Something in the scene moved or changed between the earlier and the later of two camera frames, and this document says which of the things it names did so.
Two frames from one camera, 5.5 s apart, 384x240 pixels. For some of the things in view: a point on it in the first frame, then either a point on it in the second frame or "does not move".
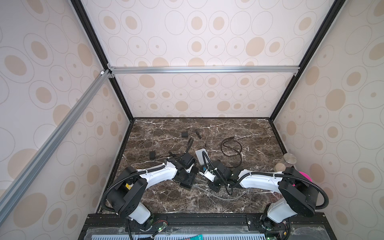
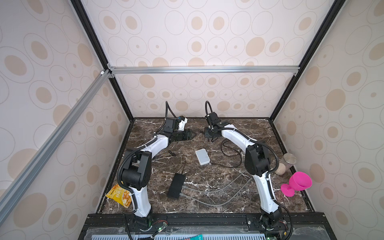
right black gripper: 212,187 -> 206,132
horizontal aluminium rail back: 283,69 does not move
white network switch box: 199,156 does not move
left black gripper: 190,181 -> 187,136
